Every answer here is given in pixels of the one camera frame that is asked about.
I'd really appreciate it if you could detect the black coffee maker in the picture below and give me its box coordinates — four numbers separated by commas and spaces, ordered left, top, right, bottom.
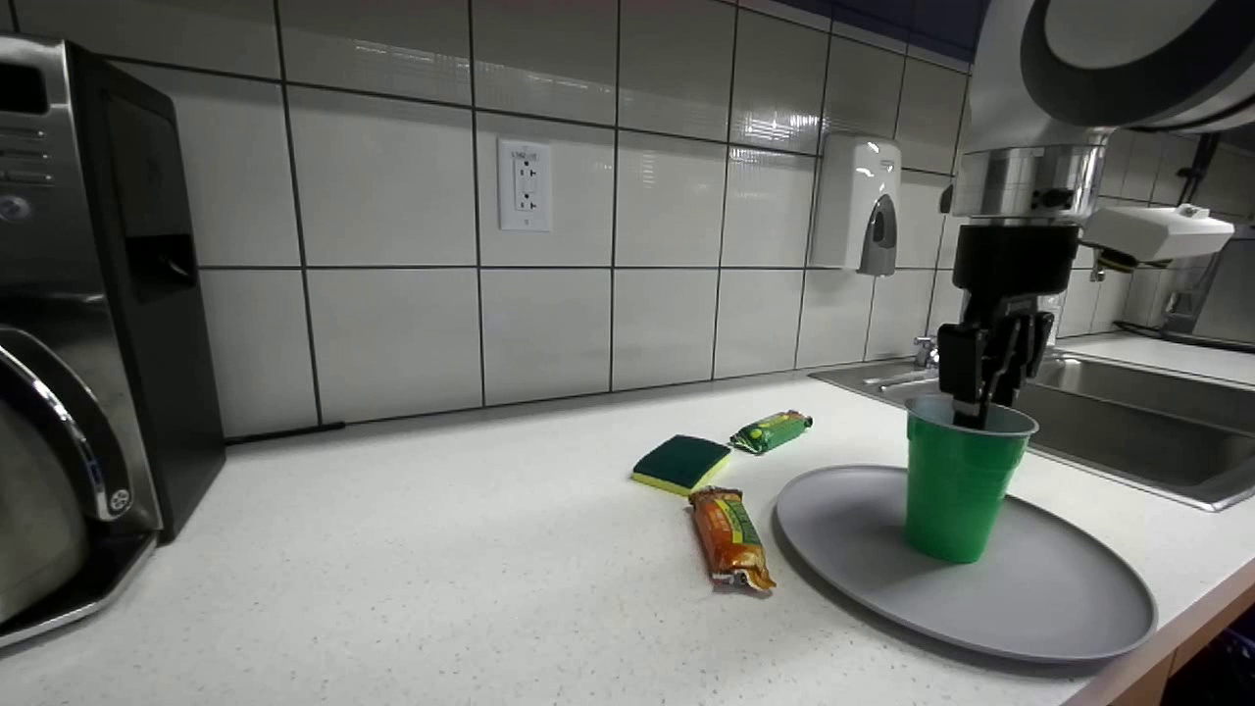
0, 36, 227, 659

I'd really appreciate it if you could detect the stainless steel sink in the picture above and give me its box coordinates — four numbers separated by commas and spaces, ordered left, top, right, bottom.
808, 340, 1255, 516

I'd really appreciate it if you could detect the grey round plate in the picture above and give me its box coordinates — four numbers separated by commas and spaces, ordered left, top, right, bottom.
770, 463, 1163, 669

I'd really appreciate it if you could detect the white wall outlet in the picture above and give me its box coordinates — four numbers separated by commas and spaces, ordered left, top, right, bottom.
497, 136, 556, 234

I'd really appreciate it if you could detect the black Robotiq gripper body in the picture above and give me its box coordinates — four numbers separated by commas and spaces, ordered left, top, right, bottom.
955, 215, 1085, 330

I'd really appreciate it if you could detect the steel coffee carafe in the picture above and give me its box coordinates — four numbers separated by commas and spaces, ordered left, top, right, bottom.
0, 326, 140, 633

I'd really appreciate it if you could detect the green candy bar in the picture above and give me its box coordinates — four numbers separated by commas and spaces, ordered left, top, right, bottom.
726, 410, 817, 458

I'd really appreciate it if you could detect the dark blue upper cabinet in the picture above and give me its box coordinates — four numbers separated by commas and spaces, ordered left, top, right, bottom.
782, 0, 991, 63

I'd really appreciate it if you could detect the orange candy bar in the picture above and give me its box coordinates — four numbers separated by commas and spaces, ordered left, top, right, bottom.
687, 487, 782, 602

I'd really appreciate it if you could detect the chrome faucet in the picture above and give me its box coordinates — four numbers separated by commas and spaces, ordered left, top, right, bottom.
905, 330, 951, 378

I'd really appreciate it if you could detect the green and yellow sponge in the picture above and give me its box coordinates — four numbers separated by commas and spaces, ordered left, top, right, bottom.
627, 433, 738, 501

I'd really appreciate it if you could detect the green plastic cup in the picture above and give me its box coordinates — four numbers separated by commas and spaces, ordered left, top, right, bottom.
901, 387, 1044, 570

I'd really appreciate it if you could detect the white wall soap dispenser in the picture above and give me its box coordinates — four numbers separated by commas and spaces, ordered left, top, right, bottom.
811, 133, 905, 279

